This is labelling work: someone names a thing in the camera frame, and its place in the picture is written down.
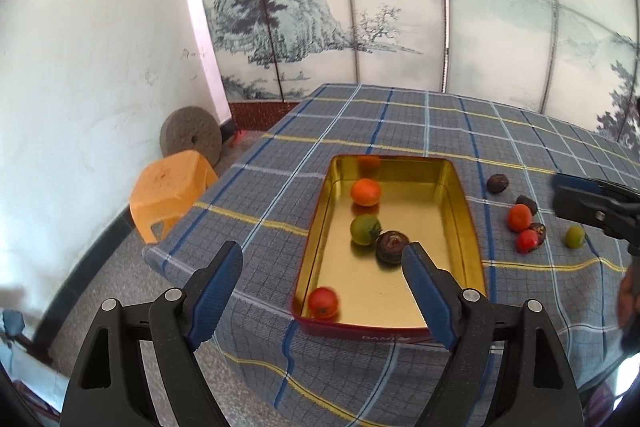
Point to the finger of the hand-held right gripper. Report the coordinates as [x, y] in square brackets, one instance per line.
[580, 204]
[580, 180]

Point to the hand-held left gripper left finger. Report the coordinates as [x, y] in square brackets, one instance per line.
[220, 292]

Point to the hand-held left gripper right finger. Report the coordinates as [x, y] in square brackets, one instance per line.
[425, 287]

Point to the green tomato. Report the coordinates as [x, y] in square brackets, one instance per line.
[575, 237]
[364, 230]

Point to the gold and red tin box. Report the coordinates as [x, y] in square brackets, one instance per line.
[390, 292]

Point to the red-orange tomato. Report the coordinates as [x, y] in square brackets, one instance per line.
[519, 218]

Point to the red tomato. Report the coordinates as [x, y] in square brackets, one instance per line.
[527, 242]
[323, 303]

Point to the person's right hand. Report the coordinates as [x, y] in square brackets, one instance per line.
[627, 302]

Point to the orange tomato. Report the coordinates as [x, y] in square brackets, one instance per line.
[365, 192]

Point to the orange plastic stool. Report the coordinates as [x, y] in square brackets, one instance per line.
[170, 187]

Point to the grey millstone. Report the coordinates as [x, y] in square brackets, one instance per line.
[190, 132]

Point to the blue plaid tablecloth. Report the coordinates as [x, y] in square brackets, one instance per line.
[400, 122]

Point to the small blue object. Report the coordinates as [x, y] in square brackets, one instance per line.
[12, 323]

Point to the landscape painted folding screen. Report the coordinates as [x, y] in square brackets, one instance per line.
[400, 7]

